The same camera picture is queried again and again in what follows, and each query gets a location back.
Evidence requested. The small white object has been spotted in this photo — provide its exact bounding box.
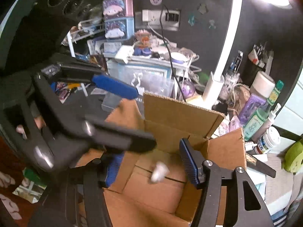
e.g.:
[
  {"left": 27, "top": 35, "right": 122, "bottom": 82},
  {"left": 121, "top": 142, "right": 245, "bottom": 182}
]
[{"left": 151, "top": 161, "right": 169, "bottom": 183}]

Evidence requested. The green glass bottle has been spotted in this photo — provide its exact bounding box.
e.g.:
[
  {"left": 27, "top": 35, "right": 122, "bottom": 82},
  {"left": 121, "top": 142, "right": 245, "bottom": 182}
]
[{"left": 243, "top": 80, "right": 284, "bottom": 141}]

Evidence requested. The blue cartoon storage box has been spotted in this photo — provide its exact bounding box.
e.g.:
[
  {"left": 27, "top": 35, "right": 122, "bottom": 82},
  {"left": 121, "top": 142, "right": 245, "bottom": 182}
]
[{"left": 104, "top": 17, "right": 135, "bottom": 40}]

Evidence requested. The pink cartoon storage box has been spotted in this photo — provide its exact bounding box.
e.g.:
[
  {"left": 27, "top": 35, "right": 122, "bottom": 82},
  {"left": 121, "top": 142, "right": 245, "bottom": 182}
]
[{"left": 102, "top": 0, "right": 134, "bottom": 20}]

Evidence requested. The white wire shelf rack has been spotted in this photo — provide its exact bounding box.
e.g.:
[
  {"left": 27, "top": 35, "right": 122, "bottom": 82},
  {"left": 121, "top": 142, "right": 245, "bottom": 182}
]
[{"left": 61, "top": 18, "right": 106, "bottom": 97}]

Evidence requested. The white supplement jar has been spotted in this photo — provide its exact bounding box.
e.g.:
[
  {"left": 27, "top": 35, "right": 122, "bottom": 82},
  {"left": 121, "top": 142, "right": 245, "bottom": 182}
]
[{"left": 254, "top": 126, "right": 281, "bottom": 154}]

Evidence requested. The white pump bottle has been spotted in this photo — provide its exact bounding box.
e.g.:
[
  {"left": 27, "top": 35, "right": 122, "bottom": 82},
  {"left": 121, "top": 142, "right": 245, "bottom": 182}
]
[{"left": 251, "top": 103, "right": 281, "bottom": 143}]

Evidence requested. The brown cardboard box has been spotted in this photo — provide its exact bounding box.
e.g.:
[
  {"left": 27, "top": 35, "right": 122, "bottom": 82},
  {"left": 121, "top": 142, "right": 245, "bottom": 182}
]
[{"left": 75, "top": 91, "right": 247, "bottom": 227}]

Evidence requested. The purple bowl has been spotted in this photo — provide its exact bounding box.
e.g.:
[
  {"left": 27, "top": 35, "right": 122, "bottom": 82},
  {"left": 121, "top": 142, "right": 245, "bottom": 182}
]
[{"left": 170, "top": 52, "right": 188, "bottom": 64}]

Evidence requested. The black power cable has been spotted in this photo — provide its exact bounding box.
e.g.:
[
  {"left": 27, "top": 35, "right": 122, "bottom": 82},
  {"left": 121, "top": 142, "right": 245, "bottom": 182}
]
[{"left": 159, "top": 4, "right": 187, "bottom": 102}]

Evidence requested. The green plush toy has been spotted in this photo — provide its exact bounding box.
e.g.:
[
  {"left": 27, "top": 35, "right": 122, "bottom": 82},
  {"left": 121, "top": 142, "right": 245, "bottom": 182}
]
[{"left": 284, "top": 140, "right": 302, "bottom": 173}]

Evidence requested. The white toilet paper roll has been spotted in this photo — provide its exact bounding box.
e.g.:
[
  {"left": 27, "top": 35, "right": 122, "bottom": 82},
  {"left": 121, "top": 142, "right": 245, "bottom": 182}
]
[{"left": 250, "top": 71, "right": 275, "bottom": 99}]

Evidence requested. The white desk lamp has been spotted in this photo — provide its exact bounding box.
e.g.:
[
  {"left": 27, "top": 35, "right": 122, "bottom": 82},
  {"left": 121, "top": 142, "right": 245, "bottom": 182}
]
[{"left": 202, "top": 0, "right": 290, "bottom": 110}]

